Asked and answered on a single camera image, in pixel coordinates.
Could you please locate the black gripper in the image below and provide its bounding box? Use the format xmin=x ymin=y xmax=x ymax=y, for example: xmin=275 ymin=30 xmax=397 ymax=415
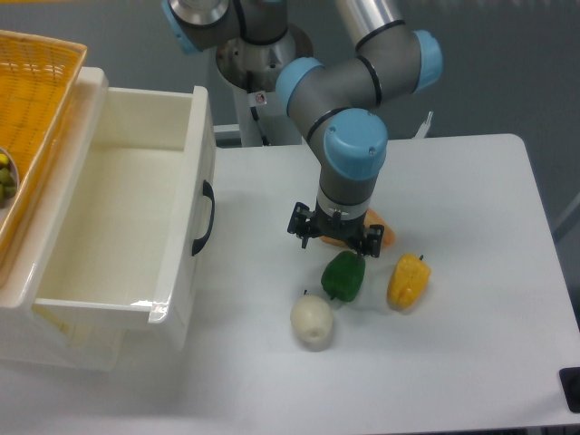
xmin=287 ymin=188 xmax=383 ymax=258

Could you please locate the green bell pepper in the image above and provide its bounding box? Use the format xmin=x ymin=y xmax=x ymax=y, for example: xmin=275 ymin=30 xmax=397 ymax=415
xmin=321 ymin=251 xmax=366 ymax=303

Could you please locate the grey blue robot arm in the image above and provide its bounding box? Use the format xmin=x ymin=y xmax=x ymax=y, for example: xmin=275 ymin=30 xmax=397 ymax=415
xmin=161 ymin=1 xmax=443 ymax=257

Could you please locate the orange triangular bread piece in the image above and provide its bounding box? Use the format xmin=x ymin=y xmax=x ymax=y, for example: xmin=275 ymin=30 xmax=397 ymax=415
xmin=320 ymin=208 xmax=396 ymax=249

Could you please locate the yellow bell pepper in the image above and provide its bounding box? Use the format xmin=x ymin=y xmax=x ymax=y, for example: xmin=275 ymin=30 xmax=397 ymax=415
xmin=386 ymin=253 xmax=431 ymax=310

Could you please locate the white pear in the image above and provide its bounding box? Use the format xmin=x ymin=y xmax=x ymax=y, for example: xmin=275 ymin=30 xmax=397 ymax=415
xmin=290 ymin=294 xmax=334 ymax=352

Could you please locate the white open drawer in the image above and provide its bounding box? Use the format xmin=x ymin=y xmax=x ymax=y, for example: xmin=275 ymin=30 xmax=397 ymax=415
xmin=31 ymin=85 xmax=218 ymax=353

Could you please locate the black table corner fixture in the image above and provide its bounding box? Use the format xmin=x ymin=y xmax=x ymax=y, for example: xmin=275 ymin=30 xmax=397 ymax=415
xmin=558 ymin=367 xmax=580 ymax=413

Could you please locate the white drawer cabinet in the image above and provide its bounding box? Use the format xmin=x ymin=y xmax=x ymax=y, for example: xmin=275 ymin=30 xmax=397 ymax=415
xmin=1 ymin=67 xmax=123 ymax=371

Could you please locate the bowl of green fruit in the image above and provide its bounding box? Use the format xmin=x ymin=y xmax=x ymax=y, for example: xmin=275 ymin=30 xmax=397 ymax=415
xmin=1 ymin=149 xmax=20 ymax=208

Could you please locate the yellow woven basket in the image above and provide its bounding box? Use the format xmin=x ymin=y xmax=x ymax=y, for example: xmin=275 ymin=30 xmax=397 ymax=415
xmin=1 ymin=30 xmax=87 ymax=264

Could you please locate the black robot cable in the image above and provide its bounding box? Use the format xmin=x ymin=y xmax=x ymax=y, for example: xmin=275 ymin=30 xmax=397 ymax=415
xmin=246 ymin=71 xmax=272 ymax=147

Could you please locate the white metal frame bracket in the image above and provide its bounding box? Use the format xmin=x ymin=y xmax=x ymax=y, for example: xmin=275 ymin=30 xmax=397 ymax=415
xmin=414 ymin=111 xmax=434 ymax=140

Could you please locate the black drawer handle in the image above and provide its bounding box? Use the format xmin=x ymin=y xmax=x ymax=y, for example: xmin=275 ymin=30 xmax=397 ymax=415
xmin=191 ymin=179 xmax=216 ymax=257

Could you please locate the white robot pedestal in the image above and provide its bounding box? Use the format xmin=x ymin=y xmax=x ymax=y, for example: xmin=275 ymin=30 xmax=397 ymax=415
xmin=216 ymin=24 xmax=313 ymax=147

